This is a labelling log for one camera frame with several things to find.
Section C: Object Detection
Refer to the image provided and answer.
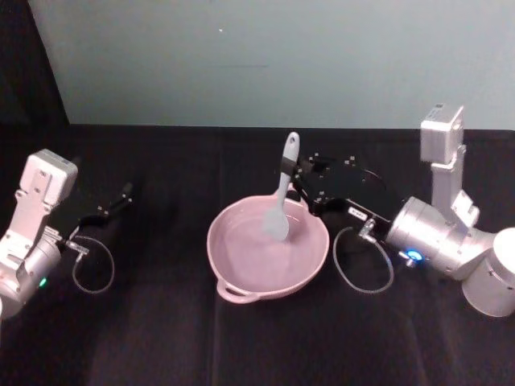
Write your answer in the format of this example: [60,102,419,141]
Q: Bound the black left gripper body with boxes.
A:
[47,191,106,258]

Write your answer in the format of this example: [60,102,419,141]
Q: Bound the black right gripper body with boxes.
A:
[309,157,394,239]

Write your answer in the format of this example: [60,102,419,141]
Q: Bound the grey silicone spatula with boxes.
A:
[261,131,302,243]

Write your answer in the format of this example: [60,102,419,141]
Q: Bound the black backdrop curtain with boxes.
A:
[0,0,72,126]

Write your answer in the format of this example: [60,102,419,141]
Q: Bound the black table cloth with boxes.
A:
[0,122,515,386]

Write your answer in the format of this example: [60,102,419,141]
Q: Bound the thin left gripper cable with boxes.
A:
[60,236,117,294]

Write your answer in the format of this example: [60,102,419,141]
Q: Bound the thin gripper cable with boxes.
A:
[332,220,395,293]
[60,236,117,294]

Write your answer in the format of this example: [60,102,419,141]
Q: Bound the thin right gripper cable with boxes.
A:
[332,220,395,293]

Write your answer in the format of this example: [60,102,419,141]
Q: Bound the pink bowl with handles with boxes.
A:
[206,191,329,303]

